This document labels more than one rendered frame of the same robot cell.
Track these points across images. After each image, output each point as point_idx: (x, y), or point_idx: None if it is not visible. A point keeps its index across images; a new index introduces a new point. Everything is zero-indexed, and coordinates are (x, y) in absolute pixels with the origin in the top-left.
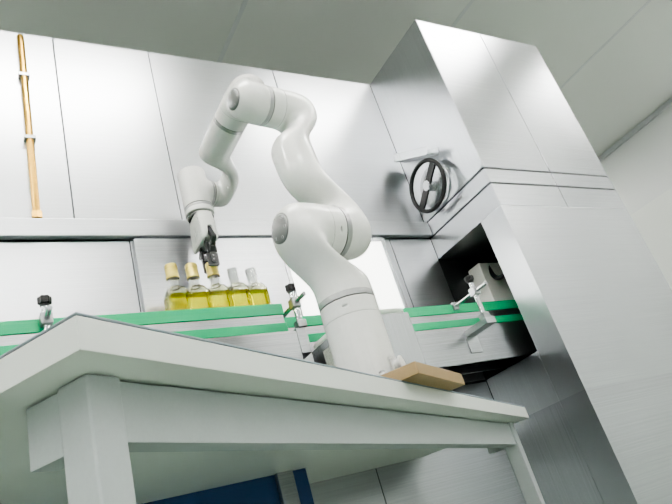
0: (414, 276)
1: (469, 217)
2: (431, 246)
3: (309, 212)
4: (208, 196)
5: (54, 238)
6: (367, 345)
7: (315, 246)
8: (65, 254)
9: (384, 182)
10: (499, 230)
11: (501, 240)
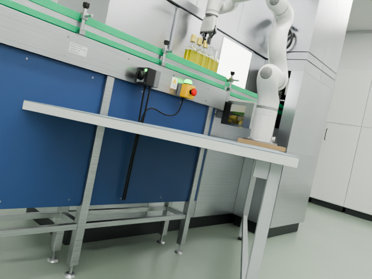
0: (253, 73)
1: (288, 65)
2: (264, 62)
3: (279, 74)
4: (219, 9)
5: None
6: (269, 129)
7: (274, 88)
8: (153, 0)
9: (264, 24)
10: (296, 79)
11: (294, 83)
